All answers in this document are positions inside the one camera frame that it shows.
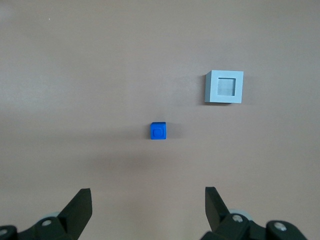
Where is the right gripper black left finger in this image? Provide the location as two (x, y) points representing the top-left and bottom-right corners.
(0, 187), (94, 240)

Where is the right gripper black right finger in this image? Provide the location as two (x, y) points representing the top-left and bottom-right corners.
(199, 186), (306, 240)

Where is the blue cube part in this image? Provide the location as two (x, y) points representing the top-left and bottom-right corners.
(149, 121), (167, 141)

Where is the gray square base block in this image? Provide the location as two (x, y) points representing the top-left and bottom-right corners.
(203, 69), (244, 104)

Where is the brown table cover sheet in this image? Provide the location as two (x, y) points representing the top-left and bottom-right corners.
(0, 0), (320, 240)

